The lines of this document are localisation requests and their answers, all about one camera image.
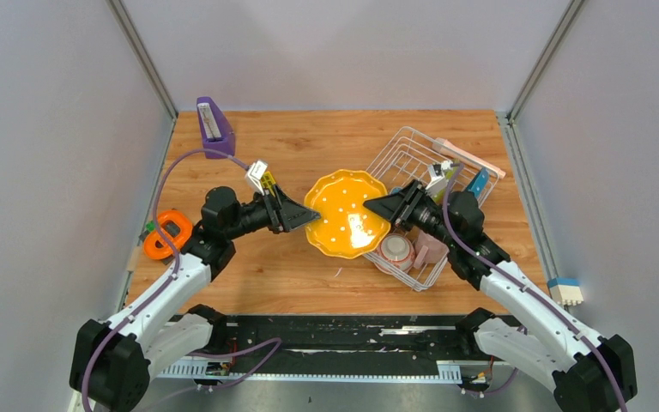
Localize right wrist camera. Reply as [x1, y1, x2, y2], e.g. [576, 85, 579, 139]
[426, 161, 457, 196]

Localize purple cable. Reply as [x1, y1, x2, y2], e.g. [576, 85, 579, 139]
[440, 163, 631, 412]
[79, 148, 251, 412]

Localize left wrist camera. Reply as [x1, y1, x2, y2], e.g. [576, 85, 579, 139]
[245, 160, 268, 196]

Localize pink white rack handle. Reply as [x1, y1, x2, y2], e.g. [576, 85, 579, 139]
[432, 137, 506, 179]

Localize pink ceramic mug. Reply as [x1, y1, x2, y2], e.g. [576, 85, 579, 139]
[413, 231, 449, 270]

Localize white blue toy block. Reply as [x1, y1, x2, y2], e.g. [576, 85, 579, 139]
[547, 277, 584, 306]

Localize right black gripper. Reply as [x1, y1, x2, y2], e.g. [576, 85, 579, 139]
[363, 179, 459, 249]

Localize white wire dish rack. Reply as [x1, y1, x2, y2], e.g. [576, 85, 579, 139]
[366, 126, 506, 292]

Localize blue polka dot plate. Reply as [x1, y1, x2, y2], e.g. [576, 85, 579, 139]
[464, 167, 489, 199]

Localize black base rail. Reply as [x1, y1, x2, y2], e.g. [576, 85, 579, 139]
[161, 315, 520, 397]

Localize orange tape measure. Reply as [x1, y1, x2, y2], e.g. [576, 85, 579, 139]
[141, 209, 193, 264]

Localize yellow polka dot plate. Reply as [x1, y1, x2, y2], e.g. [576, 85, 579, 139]
[304, 169, 390, 259]

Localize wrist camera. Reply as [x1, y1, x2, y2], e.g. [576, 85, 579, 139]
[245, 160, 268, 196]
[426, 161, 457, 196]

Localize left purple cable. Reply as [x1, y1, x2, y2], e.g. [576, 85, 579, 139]
[79, 148, 251, 412]

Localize purple metronome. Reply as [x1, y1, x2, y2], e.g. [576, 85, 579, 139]
[196, 96, 236, 159]

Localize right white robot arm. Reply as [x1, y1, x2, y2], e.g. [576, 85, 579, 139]
[364, 180, 638, 411]

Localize green polka dot plate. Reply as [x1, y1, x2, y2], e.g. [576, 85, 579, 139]
[429, 163, 463, 204]

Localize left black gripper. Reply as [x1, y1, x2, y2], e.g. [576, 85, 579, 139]
[225, 184, 320, 240]

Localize yellow toy block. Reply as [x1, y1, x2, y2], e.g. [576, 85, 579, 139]
[260, 171, 276, 196]

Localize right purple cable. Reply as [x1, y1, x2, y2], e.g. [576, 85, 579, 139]
[440, 163, 631, 412]

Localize white red patterned bowl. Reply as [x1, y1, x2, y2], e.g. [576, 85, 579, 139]
[375, 233, 415, 275]

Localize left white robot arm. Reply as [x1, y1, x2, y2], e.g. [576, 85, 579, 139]
[69, 185, 321, 411]

